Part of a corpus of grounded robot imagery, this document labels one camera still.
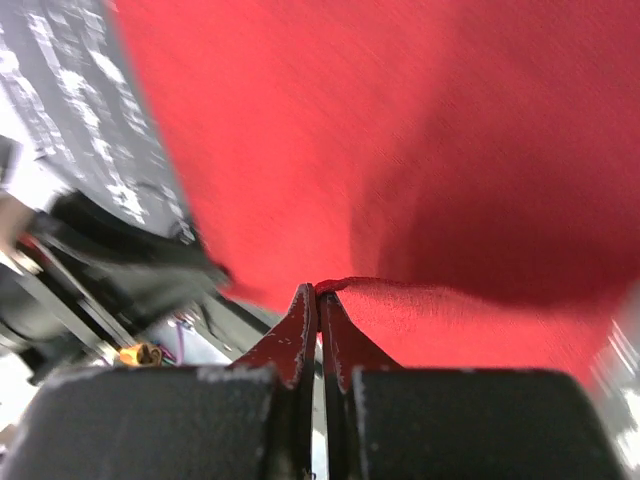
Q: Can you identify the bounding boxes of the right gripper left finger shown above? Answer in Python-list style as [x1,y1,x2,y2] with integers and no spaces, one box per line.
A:
[1,285,317,479]

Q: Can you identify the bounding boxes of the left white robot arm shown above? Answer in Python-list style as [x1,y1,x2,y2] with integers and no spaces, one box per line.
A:
[1,191,231,386]

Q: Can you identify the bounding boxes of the dark red cloth napkin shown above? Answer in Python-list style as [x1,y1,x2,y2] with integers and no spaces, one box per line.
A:
[116,1,639,381]

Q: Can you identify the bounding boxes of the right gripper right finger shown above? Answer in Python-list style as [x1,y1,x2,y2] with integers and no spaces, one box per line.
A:
[319,294,625,479]

